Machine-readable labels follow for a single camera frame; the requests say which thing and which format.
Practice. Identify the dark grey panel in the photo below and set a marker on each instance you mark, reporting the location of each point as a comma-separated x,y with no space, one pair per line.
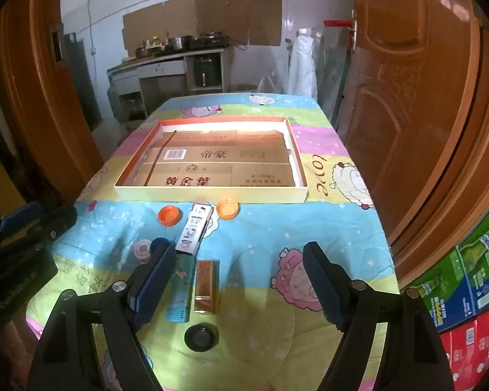
79,81

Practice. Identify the gold lipstick case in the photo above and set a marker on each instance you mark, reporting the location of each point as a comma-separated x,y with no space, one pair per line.
205,289

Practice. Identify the pale orange bottle cap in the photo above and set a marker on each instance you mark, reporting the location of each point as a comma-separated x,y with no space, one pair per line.
227,209

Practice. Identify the steel cooking pot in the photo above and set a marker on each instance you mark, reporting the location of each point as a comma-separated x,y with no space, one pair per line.
177,42

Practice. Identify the shallow orange-rimmed cardboard tray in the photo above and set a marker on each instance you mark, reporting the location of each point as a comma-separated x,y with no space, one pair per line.
212,194

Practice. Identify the kitchen counter cabinet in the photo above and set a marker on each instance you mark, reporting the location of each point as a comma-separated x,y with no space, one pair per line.
163,69

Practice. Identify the red tape strip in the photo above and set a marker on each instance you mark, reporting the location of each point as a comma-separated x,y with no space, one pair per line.
337,23

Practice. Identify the dark green air fryer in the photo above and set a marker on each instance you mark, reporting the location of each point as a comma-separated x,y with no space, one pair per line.
205,71

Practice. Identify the green beverage carton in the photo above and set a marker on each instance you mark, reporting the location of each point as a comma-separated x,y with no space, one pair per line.
444,293
485,260

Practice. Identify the cardboard sheets on wall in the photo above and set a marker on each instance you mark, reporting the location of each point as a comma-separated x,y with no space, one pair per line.
228,20

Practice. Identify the white cartoon lighter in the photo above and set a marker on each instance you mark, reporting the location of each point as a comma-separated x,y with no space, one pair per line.
193,228

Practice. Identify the teal lighter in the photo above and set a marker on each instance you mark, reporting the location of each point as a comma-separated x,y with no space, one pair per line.
183,293

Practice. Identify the plain wooden door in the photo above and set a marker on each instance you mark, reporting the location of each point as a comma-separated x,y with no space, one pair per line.
24,89

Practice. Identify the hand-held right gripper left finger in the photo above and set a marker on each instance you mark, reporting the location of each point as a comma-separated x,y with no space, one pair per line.
159,281

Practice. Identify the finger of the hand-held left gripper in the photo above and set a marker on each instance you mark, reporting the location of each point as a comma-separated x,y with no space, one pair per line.
57,222
22,214

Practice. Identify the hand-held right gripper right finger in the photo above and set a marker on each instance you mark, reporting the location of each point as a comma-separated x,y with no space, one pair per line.
320,285

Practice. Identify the white woven sack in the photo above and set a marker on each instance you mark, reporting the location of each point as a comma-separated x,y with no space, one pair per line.
303,65

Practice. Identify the blue bottle cap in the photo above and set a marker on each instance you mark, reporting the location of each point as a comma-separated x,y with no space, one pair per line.
159,242

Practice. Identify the carved wooden door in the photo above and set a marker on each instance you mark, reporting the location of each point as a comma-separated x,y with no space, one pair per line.
411,89

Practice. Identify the white round cap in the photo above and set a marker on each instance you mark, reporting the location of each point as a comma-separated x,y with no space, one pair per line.
140,249

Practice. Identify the flattened printed cardboard liner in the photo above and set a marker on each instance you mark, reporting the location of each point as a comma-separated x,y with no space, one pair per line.
212,167

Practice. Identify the black gas stove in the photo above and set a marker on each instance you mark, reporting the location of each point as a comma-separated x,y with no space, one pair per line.
210,42

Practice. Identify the small black jar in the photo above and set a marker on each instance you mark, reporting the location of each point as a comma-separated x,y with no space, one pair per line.
201,337

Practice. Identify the clear plastic sheet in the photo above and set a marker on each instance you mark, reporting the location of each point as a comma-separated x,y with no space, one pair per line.
330,69

